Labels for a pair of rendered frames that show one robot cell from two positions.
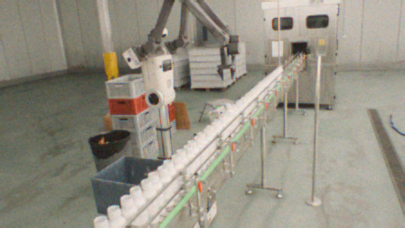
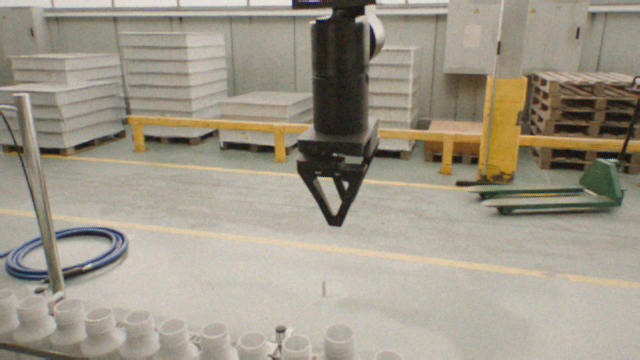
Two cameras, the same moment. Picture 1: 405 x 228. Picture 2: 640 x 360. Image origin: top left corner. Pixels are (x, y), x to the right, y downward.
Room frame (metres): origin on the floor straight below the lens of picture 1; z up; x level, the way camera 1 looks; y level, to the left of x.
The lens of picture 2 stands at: (1.98, 0.32, 1.55)
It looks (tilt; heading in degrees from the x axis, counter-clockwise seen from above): 18 degrees down; 262
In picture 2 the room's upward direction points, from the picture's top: straight up
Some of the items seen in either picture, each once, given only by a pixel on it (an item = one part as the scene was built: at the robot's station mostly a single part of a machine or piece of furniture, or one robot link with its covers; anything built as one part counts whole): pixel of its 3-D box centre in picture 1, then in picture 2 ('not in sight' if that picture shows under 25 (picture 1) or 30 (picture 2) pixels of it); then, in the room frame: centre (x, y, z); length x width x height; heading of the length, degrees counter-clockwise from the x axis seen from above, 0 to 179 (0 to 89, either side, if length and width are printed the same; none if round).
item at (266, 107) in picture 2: not in sight; (270, 120); (1.75, -6.37, 0.33); 1.25 x 1.03 x 0.66; 65
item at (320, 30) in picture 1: (303, 52); not in sight; (6.58, -2.20, 1.05); 1.60 x 1.40 x 2.10; 157
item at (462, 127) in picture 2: not in sight; (468, 141); (-0.79, -5.38, 0.16); 1.23 x 1.02 x 0.31; 65
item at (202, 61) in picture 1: (213, 67); not in sight; (8.86, -0.35, 0.59); 1.24 x 1.03 x 1.17; 159
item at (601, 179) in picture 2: not in sight; (558, 143); (-0.70, -3.46, 0.58); 1.45 x 0.54 x 1.16; 177
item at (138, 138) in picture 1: (136, 131); not in sight; (4.15, 0.98, 0.33); 0.61 x 0.41 x 0.22; 163
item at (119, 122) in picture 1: (135, 117); not in sight; (4.15, 0.98, 0.55); 0.61 x 0.41 x 0.22; 164
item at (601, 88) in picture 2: not in sight; (581, 118); (-1.98, -4.90, 0.51); 1.26 x 1.08 x 1.02; 66
